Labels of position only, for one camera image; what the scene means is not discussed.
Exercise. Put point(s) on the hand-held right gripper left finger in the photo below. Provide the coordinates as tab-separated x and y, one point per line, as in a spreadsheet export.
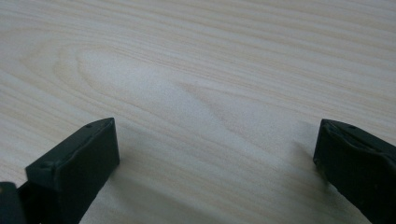
77	168

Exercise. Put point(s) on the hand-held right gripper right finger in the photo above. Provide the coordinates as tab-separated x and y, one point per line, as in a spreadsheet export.
358	165

